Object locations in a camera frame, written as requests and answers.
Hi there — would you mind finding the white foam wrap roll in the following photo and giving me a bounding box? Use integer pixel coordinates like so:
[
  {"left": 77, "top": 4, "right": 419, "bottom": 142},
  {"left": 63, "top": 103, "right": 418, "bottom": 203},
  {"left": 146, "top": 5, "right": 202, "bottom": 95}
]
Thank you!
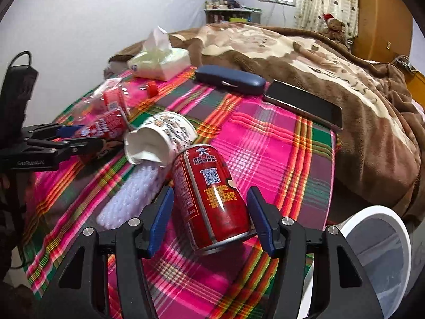
[{"left": 96, "top": 161, "right": 167, "bottom": 230}]

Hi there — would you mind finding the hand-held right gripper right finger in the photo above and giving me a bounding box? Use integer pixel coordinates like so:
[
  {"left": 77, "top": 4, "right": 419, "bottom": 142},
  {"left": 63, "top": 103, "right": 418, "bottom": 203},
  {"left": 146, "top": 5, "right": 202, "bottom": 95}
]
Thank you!
[{"left": 246, "top": 186, "right": 382, "bottom": 319}]

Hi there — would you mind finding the wooden wardrobe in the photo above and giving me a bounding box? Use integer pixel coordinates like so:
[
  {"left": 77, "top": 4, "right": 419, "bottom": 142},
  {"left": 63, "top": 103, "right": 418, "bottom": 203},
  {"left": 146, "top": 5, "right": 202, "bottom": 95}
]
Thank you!
[{"left": 347, "top": 0, "right": 414, "bottom": 64}]

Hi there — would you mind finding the heart patterned curtain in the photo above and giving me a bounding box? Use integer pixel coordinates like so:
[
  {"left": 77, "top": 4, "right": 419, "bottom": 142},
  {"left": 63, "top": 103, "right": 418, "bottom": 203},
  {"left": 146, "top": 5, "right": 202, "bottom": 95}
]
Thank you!
[{"left": 294, "top": 0, "right": 361, "bottom": 39}]

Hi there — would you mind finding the pink green plaid cloth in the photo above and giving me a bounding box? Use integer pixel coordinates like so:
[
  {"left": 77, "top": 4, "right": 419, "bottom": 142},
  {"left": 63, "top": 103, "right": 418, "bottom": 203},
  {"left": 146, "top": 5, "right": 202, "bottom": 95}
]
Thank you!
[{"left": 23, "top": 66, "right": 337, "bottom": 319}]

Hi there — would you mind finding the white trash bin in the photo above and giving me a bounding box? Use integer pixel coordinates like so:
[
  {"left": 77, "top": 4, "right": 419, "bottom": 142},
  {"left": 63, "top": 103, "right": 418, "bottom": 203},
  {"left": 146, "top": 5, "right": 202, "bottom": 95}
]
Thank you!
[{"left": 299, "top": 205, "right": 412, "bottom": 319}]

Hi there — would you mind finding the brown printed blanket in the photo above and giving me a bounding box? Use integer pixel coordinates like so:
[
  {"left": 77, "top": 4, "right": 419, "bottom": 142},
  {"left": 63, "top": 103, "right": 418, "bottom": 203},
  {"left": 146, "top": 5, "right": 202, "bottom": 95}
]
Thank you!
[{"left": 104, "top": 23, "right": 425, "bottom": 216}]

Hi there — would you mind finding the black smartphone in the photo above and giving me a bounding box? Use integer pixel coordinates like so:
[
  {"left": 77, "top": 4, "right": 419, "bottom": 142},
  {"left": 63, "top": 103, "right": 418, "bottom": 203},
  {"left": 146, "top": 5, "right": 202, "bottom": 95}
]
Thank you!
[{"left": 263, "top": 80, "right": 343, "bottom": 130}]

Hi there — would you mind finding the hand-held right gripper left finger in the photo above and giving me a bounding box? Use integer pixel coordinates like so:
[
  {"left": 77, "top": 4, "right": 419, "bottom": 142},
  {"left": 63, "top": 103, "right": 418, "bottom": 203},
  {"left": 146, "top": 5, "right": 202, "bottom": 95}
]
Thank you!
[{"left": 40, "top": 186, "right": 175, "bottom": 319}]

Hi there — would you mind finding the red drink can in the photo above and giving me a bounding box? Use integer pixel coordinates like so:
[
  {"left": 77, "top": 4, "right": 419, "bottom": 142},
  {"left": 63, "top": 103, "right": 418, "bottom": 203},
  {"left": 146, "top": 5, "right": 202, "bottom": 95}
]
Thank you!
[{"left": 171, "top": 144, "right": 256, "bottom": 256}]

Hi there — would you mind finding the black cable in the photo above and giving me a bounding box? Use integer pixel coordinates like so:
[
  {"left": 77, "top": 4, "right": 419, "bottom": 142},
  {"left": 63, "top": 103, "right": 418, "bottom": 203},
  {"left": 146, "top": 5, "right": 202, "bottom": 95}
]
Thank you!
[{"left": 8, "top": 51, "right": 33, "bottom": 71}]

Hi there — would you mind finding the wooden headboard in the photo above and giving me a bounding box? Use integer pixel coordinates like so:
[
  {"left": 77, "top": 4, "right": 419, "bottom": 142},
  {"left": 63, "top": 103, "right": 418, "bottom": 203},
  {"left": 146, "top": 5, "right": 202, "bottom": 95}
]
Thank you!
[{"left": 403, "top": 66, "right": 425, "bottom": 107}]

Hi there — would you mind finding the teddy bear with santa hat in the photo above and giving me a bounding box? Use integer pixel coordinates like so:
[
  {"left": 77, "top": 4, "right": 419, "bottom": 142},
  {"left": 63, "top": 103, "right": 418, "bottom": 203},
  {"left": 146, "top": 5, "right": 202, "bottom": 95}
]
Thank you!
[{"left": 322, "top": 13, "right": 349, "bottom": 45}]

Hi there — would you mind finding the soft tissue pack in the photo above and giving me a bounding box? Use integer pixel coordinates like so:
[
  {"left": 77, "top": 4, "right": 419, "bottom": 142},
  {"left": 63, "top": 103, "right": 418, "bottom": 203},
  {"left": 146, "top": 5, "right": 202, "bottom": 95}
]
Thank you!
[{"left": 127, "top": 26, "right": 191, "bottom": 81}]

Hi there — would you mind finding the printed paper cup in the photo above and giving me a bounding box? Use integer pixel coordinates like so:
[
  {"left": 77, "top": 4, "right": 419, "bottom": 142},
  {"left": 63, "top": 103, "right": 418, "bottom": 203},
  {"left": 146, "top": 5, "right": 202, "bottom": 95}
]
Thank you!
[{"left": 124, "top": 111, "right": 199, "bottom": 168}]

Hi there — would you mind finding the clear bottle with red label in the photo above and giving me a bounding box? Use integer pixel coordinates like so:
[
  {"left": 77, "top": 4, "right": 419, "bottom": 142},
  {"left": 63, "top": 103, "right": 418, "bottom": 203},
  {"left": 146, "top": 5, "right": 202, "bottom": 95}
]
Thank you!
[{"left": 66, "top": 78, "right": 133, "bottom": 163}]

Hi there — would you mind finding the dark blue glasses case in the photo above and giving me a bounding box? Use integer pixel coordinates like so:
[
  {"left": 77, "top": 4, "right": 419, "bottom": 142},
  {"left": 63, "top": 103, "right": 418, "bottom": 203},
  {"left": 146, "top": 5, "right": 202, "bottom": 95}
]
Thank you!
[{"left": 194, "top": 65, "right": 266, "bottom": 95}]

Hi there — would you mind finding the cluttered desk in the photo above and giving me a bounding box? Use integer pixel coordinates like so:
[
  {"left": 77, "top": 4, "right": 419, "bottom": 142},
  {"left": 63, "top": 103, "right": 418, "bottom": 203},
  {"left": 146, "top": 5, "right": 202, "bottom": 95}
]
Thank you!
[{"left": 203, "top": 5, "right": 263, "bottom": 25}]

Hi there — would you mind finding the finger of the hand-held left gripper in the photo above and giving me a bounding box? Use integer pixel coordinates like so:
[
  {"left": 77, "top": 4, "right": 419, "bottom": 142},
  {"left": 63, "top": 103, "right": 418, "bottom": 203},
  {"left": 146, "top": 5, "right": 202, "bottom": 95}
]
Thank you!
[
  {"left": 23, "top": 123, "right": 85, "bottom": 141},
  {"left": 26, "top": 137, "right": 105, "bottom": 157}
]

